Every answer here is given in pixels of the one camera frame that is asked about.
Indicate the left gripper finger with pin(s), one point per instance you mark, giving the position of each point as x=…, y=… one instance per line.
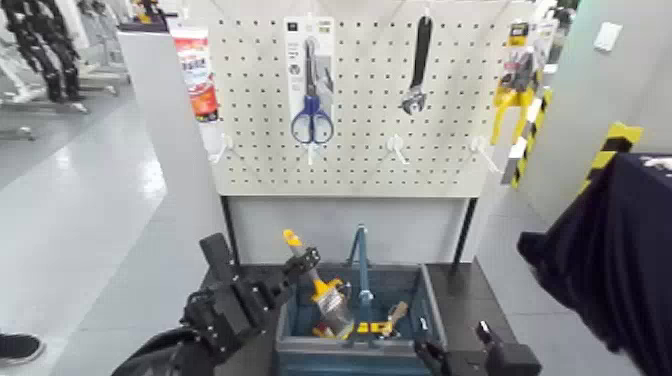
x=294, y=270
x=311, y=257

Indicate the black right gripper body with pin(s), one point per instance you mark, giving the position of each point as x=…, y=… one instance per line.
x=488, y=362

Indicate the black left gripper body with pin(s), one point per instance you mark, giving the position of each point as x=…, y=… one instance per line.
x=252, y=304

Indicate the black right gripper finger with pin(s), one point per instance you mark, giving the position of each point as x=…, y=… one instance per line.
x=430, y=359
x=487, y=336

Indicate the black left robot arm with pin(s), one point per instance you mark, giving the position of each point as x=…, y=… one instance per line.
x=173, y=352

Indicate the yellow tool in crate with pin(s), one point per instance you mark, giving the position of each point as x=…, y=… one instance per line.
x=375, y=328

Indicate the teal plastic crate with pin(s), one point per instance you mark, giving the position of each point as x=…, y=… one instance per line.
x=346, y=357

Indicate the red yellow screwdriver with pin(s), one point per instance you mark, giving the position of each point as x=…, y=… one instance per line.
x=321, y=330

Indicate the black pegboard stand leg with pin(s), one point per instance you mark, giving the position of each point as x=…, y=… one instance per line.
x=464, y=231
x=230, y=231

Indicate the beige pegboard panel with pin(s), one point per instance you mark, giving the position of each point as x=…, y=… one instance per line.
x=367, y=173

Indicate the person in navy clothing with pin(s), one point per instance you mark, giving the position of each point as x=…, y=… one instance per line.
x=619, y=262

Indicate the yellow black hazard striped edge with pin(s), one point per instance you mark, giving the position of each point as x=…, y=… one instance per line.
x=525, y=152

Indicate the sealant tube with clear nozzle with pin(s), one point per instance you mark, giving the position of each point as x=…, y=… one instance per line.
x=197, y=73

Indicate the white scissors packaging card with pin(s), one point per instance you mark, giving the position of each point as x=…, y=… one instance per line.
x=294, y=31

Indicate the black adjustable wrench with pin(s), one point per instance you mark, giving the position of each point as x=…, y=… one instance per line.
x=420, y=52

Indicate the yellow black packaged hand tool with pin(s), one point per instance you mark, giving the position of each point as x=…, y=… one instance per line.
x=506, y=100

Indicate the black shoe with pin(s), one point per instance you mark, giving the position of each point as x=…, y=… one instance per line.
x=18, y=346

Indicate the black humanoid robot on stand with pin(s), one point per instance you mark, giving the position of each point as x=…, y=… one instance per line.
x=47, y=47

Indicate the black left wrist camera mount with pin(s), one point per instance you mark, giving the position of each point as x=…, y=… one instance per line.
x=216, y=260

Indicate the yellow black hazard striped post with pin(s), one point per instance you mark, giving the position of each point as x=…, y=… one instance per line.
x=614, y=142

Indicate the white wall plate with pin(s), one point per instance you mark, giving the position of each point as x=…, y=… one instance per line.
x=608, y=36

